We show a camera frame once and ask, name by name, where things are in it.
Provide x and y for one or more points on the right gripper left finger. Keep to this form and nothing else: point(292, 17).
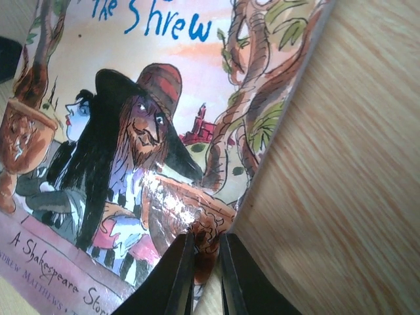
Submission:
point(169, 289)

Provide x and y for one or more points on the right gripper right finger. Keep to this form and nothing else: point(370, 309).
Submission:
point(245, 288)

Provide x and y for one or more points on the pink illustrated book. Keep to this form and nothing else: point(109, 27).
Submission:
point(131, 122)

